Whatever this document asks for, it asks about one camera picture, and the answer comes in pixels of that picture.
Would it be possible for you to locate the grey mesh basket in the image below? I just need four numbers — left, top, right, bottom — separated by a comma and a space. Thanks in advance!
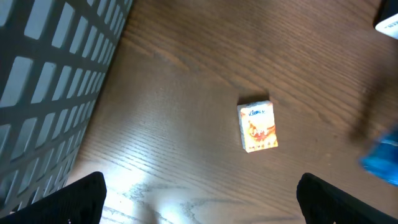
1, 0, 133, 217

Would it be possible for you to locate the small orange box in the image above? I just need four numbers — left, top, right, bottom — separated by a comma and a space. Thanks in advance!
237, 101, 278, 153

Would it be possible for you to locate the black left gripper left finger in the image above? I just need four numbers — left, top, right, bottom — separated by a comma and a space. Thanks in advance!
1, 171, 107, 224

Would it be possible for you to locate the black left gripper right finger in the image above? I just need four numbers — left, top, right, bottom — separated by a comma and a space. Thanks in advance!
296, 173, 397, 224

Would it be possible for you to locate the blue cookie pack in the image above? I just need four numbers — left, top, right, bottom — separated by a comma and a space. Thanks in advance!
360, 126, 397, 187

